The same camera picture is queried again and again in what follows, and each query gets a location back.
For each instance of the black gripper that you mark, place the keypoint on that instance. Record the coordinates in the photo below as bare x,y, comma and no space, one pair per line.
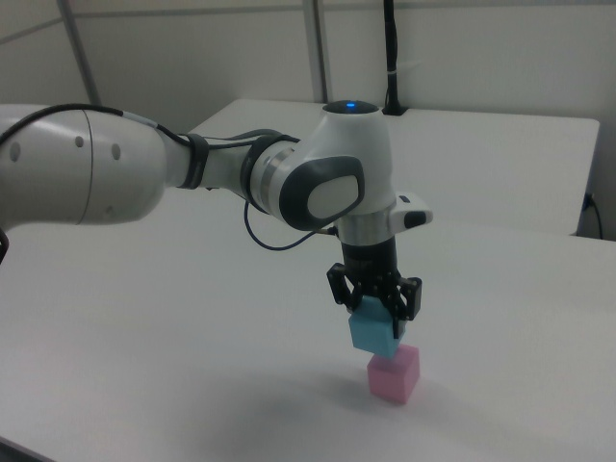
369,262

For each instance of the blue cube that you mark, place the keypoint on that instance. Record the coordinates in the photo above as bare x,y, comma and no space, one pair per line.
373,332

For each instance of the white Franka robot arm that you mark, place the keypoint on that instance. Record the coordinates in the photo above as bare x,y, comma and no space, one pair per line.
144,168

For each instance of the pink cube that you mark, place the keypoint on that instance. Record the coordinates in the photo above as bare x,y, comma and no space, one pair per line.
392,380

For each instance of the white side table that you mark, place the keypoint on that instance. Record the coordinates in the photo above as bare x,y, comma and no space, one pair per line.
481,163

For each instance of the black camera pole with base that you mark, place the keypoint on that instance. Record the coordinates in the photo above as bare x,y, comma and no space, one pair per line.
393,53

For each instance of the grey wall partition post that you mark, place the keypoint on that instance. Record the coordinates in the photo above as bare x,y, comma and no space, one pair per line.
317,48

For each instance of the grey corner partition post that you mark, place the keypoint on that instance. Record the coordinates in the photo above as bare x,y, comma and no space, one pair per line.
82,53

